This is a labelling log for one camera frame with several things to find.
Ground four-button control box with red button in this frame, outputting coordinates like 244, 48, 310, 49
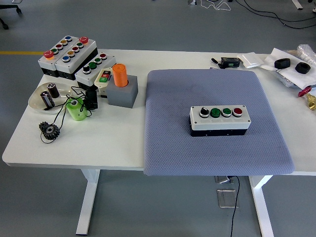
189, 105, 252, 137

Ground four-button control box with amber button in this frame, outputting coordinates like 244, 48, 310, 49
75, 51, 117, 91

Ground five-button box with emergency stop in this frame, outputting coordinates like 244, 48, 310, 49
54, 36, 98, 81
38, 35, 75, 78

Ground grey-blue textured mat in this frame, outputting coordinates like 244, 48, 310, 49
143, 69, 295, 176

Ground grey square block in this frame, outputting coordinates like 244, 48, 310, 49
106, 75, 139, 109

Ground orange cylinder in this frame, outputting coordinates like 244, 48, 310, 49
112, 63, 128, 88

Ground small black cylindrical device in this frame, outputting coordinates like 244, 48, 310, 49
84, 90, 99, 111

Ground green cylinder spool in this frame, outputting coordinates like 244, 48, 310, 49
65, 98, 88, 121

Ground metal floor socket box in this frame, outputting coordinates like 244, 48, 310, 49
214, 175, 235, 185

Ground black panel meter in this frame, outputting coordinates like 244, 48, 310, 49
220, 57, 242, 69

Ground metal floor socket plate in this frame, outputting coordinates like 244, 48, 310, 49
216, 189, 239, 209

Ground black cylindrical capacitor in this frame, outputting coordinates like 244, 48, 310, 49
46, 83, 61, 99
40, 90, 55, 108

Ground black metal gear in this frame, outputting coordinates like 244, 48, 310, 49
39, 121, 61, 142

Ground white table leg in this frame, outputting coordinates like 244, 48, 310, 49
75, 169, 101, 235
248, 175, 275, 237

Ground clear glass dish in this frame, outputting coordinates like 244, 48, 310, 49
28, 82, 74, 115

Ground clear plastic bag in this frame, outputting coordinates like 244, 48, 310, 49
274, 69, 297, 87

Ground white foam sheet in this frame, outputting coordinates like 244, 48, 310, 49
263, 47, 316, 90

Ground clear bubble wrap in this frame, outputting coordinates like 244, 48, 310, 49
297, 44, 316, 65

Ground black office chair base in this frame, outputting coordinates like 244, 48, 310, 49
0, 0, 22, 30

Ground cream switch with red green keys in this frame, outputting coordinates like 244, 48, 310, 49
94, 68, 115, 96

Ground thin black wire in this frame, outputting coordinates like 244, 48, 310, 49
40, 85, 99, 144

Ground black floor cable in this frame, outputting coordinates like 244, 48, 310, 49
228, 175, 240, 237

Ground white cable on floor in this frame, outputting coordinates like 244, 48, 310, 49
199, 0, 232, 12

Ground black foam ring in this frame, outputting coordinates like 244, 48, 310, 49
295, 62, 311, 74
274, 58, 291, 70

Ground brass valve with red handle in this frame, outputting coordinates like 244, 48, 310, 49
298, 86, 316, 111

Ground black cables on floor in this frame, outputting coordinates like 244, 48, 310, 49
236, 0, 316, 30

